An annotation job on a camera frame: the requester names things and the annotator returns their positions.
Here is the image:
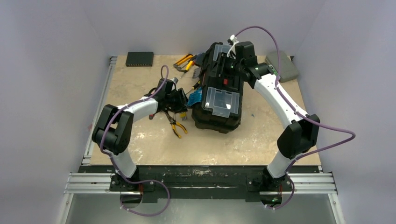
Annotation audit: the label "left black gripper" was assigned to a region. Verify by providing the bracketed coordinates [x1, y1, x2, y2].
[165, 88, 193, 113]

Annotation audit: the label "grey plastic case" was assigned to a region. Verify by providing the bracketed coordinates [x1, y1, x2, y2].
[265, 51, 299, 83]

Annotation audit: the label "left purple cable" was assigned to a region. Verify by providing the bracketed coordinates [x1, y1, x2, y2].
[99, 65, 171, 217]

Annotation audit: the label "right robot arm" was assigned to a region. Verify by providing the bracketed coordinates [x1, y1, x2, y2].
[225, 40, 320, 190]

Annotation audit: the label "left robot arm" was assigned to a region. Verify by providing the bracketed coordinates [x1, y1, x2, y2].
[92, 78, 187, 191]

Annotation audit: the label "black network switch box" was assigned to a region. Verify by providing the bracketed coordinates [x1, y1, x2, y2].
[125, 52, 154, 67]

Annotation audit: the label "black tool box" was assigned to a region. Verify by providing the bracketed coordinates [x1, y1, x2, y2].
[188, 42, 243, 133]

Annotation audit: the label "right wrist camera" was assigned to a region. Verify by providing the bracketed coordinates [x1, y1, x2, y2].
[227, 35, 239, 58]

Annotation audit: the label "yellow handled pliers top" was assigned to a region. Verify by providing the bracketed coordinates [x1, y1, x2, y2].
[173, 54, 193, 70]

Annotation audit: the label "yellow handled long pliers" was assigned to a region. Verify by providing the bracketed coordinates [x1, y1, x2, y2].
[164, 111, 188, 138]

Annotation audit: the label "wire brush yellow handle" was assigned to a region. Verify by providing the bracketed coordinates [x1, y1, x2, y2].
[192, 67, 201, 79]

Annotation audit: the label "aluminium frame rail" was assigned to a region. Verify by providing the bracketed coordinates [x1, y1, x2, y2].
[63, 56, 346, 224]

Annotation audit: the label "yellow black long screwdriver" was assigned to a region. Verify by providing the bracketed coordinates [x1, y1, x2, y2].
[185, 81, 200, 95]

